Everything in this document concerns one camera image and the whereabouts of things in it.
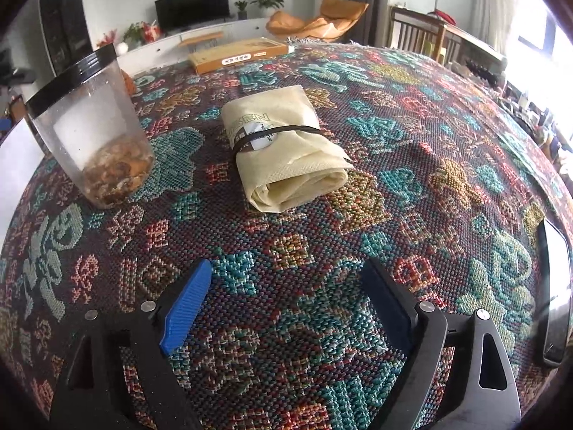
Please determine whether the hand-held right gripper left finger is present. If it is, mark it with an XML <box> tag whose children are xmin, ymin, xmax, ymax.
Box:
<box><xmin>49</xmin><ymin>258</ymin><xmax>214</xmax><ymax>430</ymax></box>

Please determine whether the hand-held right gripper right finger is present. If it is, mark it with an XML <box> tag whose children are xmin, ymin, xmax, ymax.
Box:
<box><xmin>362</xmin><ymin>257</ymin><xmax>522</xmax><ymax>430</ymax></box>

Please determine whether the cream non-woven bag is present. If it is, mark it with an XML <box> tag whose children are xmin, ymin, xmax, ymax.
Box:
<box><xmin>221</xmin><ymin>85</ymin><xmax>354</xmax><ymax>213</ymax></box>

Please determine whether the colourful patterned woven blanket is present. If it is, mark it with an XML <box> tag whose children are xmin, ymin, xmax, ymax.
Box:
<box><xmin>0</xmin><ymin>40</ymin><xmax>573</xmax><ymax>430</ymax></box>

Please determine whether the black smartphone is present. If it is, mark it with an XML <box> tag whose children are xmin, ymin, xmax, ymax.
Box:
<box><xmin>535</xmin><ymin>219</ymin><xmax>573</xmax><ymax>368</ymax></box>

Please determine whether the clear jar with black lid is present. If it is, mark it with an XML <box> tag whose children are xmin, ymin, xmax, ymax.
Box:
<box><xmin>26</xmin><ymin>44</ymin><xmax>155</xmax><ymax>210</ymax></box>

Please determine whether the flat yellow box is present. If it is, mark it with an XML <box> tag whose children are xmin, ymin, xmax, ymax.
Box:
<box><xmin>187</xmin><ymin>38</ymin><xmax>289</xmax><ymax>75</ymax></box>

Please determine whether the white television cabinet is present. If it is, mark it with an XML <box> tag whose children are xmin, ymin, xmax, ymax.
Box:
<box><xmin>114</xmin><ymin>17</ymin><xmax>274</xmax><ymax>70</ymax></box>

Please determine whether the dark wooden slatted bench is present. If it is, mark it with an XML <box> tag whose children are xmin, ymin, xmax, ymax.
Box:
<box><xmin>389</xmin><ymin>5</ymin><xmax>506</xmax><ymax>81</ymax></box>

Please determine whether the small wooden bench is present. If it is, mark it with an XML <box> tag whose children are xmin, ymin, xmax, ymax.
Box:
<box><xmin>178</xmin><ymin>31</ymin><xmax>225</xmax><ymax>54</ymax></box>

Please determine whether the bushy green potted plant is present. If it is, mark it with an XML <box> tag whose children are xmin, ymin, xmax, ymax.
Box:
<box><xmin>123</xmin><ymin>22</ymin><xmax>144</xmax><ymax>46</ymax></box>

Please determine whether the orange lounge chair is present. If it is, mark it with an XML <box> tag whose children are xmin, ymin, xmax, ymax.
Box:
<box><xmin>266</xmin><ymin>0</ymin><xmax>370</xmax><ymax>43</ymax></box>

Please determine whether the grey curtain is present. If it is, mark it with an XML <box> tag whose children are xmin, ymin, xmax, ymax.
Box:
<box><xmin>348</xmin><ymin>0</ymin><xmax>391</xmax><ymax>46</ymax></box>

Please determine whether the black television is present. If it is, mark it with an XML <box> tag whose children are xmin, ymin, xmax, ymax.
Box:
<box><xmin>154</xmin><ymin>0</ymin><xmax>230</xmax><ymax>34</ymax></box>

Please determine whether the white sheer curtain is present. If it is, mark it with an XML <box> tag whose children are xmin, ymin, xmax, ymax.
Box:
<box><xmin>468</xmin><ymin>0</ymin><xmax>524</xmax><ymax>54</ymax></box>

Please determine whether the tall dark glass cabinet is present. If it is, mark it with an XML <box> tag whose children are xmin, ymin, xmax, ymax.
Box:
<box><xmin>38</xmin><ymin>0</ymin><xmax>92</xmax><ymax>77</ymax></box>

